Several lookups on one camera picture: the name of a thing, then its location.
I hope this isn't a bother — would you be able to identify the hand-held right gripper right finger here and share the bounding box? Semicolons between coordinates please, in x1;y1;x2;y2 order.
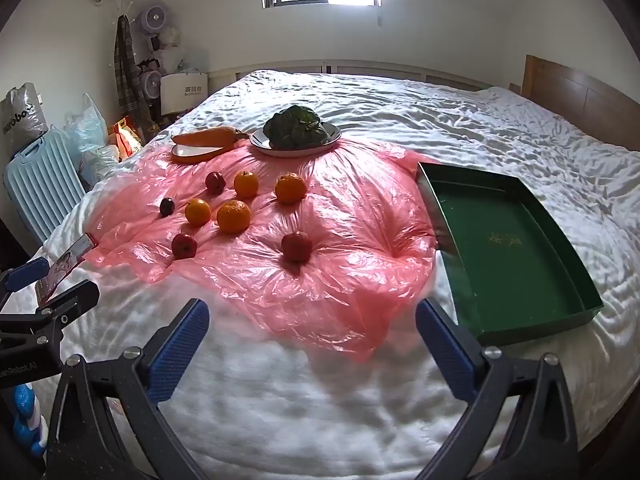
415;298;582;480

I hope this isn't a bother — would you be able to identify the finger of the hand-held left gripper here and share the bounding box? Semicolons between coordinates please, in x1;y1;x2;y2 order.
0;280;101;356
0;259;52;311

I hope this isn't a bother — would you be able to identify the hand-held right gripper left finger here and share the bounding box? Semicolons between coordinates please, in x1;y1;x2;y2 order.
45;298;211;480

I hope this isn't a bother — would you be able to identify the green tray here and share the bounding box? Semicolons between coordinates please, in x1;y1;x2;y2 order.
416;161;605;347

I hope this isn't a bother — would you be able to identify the orange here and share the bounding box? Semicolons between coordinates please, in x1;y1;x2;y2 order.
233;171;260;199
184;198;212;226
216;200;251;234
274;172;308;205

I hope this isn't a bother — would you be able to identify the person's left hand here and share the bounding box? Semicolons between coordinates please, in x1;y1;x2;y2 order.
12;385;49;459

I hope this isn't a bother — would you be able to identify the smartphone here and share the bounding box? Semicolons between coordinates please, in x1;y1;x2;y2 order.
36;233;97;306

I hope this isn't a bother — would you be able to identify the light blue ribbed plastic panel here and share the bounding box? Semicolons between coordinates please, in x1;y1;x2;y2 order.
4;125;87;241

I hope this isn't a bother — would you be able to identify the white blanket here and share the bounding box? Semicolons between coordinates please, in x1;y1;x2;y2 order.
2;69;640;480

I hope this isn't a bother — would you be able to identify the pink plastic sheet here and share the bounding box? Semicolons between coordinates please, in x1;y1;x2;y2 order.
82;132;441;363

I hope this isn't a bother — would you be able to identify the clear plastic bag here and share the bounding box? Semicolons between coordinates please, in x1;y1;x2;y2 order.
64;92;109;161

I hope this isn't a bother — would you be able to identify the red and yellow package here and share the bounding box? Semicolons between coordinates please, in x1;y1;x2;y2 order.
107;116;146;158

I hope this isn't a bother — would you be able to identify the orange oval dish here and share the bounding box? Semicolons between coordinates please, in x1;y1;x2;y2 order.
170;142;236;164

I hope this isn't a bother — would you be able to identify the carrot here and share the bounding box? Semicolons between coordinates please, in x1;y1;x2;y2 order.
171;126;250;148

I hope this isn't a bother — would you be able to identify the purple fan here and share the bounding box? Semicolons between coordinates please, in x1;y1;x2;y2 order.
139;70;164;99

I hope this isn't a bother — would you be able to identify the plaid scarf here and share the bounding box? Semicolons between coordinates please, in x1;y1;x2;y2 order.
114;15;142;111

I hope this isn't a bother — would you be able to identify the white round plate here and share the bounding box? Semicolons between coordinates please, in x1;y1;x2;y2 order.
249;122;342;157

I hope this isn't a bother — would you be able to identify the white cardboard box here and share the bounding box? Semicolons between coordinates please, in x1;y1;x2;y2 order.
160;71;209;113

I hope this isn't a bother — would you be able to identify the green leafy vegetable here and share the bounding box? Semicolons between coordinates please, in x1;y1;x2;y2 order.
263;105;329;151

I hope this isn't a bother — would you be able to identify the white fan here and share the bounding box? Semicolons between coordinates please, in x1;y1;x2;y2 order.
138;6;169;36

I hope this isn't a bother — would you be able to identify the white coat rack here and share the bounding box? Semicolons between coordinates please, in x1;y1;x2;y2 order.
95;0;138;26

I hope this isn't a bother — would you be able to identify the wooden headboard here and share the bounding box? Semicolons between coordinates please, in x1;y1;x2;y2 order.
520;54;640;153

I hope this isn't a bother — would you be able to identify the white bed frame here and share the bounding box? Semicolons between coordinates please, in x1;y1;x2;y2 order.
207;59;493;92

